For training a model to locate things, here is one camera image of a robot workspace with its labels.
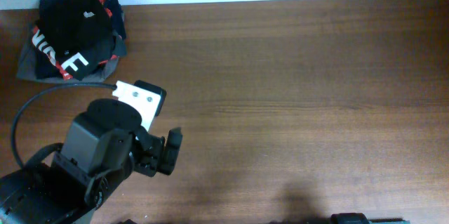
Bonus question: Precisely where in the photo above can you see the black t-shirt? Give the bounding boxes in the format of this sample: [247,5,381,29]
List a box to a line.
[36,0,112,58]

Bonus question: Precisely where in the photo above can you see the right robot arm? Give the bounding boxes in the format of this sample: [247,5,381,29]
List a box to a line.
[330,213,410,224]

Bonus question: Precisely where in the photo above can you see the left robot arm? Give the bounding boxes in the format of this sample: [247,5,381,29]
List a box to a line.
[1,99,182,223]

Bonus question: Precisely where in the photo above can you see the black Nike folded shirt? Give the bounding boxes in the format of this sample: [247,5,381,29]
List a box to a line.
[31,27,127,81]

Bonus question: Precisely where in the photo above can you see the navy folded shirt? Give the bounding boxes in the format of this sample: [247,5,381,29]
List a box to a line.
[34,0,127,80]

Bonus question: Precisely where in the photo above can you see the grey folded shirt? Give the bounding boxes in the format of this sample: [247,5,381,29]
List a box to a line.
[16,26,124,84]

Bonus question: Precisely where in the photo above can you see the red folded shirt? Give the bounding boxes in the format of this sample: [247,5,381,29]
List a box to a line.
[30,0,123,80]

